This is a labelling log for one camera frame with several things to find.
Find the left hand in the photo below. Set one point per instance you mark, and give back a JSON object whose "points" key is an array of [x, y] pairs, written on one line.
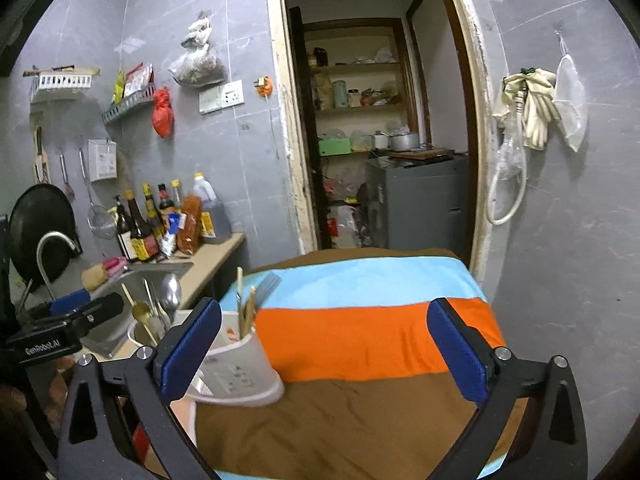
{"points": [[46, 382]]}

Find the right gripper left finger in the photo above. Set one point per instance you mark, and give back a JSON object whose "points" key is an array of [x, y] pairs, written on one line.
{"points": [[95, 440]]}

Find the white plastic utensil holder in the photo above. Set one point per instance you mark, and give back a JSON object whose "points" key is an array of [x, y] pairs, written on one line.
{"points": [[205, 360]]}

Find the light wooden chopstick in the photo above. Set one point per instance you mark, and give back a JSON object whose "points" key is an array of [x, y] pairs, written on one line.
{"points": [[239, 300]]}

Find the white wall box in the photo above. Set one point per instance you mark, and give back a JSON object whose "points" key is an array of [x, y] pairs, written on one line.
{"points": [[102, 160]]}

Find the hanging clear bag of goods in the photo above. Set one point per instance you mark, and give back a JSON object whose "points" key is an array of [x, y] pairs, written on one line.
{"points": [[199, 66]]}

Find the silver spoon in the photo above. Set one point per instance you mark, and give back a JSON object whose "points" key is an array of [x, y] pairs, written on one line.
{"points": [[170, 295]]}

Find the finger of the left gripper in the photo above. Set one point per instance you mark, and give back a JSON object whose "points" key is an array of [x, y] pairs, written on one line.
{"points": [[61, 306]]}

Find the white wall socket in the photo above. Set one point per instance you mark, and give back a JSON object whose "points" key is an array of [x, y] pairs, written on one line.
{"points": [[221, 97]]}

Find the silver butter knife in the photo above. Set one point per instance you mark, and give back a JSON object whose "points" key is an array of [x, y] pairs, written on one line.
{"points": [[158, 320]]}

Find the gold spoon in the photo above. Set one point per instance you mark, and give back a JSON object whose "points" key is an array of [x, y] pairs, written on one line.
{"points": [[141, 313]]}

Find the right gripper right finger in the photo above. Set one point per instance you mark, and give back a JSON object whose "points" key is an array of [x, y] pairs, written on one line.
{"points": [[550, 442]]}

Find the white mesh bag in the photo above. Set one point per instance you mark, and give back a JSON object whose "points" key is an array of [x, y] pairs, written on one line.
{"points": [[570, 99]]}

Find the tan wooden chopstick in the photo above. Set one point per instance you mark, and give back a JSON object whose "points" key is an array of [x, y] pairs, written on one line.
{"points": [[249, 313]]}

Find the stainless steel sink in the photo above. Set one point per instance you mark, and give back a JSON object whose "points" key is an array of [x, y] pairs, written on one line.
{"points": [[108, 337]]}

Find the orange wall hook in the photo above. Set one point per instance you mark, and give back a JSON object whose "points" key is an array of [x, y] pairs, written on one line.
{"points": [[264, 87]]}

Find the black wok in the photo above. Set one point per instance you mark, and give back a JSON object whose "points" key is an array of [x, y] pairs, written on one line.
{"points": [[40, 209]]}

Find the metal pot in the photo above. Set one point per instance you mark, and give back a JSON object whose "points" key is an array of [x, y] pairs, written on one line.
{"points": [[404, 142]]}

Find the silver fork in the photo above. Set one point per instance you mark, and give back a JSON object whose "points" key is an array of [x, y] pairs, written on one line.
{"points": [[269, 284]]}

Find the green box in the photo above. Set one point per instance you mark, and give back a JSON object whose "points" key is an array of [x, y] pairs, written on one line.
{"points": [[335, 147]]}

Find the grey cabinet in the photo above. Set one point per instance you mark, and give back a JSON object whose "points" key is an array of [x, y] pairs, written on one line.
{"points": [[418, 204]]}

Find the white wall basket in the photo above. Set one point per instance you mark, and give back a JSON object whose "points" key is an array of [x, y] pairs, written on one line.
{"points": [[67, 77]]}

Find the cream rubber gloves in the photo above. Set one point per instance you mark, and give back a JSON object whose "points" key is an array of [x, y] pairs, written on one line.
{"points": [[538, 111]]}

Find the dark soy sauce bottle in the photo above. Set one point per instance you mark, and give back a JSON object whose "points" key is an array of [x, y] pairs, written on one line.
{"points": [[142, 236]]}

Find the chrome faucet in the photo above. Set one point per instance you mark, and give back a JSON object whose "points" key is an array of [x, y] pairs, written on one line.
{"points": [[53, 253]]}

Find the hanging mesh strainer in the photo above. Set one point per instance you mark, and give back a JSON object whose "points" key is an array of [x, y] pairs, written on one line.
{"points": [[100, 221]]}

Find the grey wall rack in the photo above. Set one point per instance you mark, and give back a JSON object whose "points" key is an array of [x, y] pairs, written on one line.
{"points": [[118, 110]]}

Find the red plastic bag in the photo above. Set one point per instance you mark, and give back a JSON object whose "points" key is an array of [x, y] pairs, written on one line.
{"points": [[162, 114]]}

